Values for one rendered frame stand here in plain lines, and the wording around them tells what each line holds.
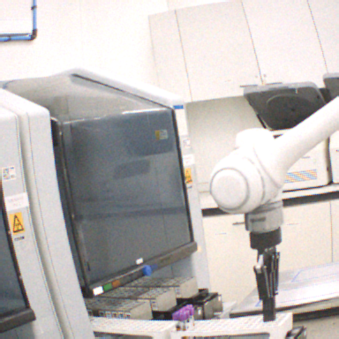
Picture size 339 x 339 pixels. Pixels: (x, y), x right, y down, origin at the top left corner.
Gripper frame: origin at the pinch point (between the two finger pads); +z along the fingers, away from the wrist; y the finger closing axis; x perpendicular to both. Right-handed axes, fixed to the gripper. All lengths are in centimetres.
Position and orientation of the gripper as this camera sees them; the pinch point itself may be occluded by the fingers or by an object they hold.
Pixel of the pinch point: (269, 309)
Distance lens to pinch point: 146.4
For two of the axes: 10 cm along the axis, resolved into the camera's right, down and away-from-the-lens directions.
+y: -4.6, 1.2, -8.8
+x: 8.8, -1.1, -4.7
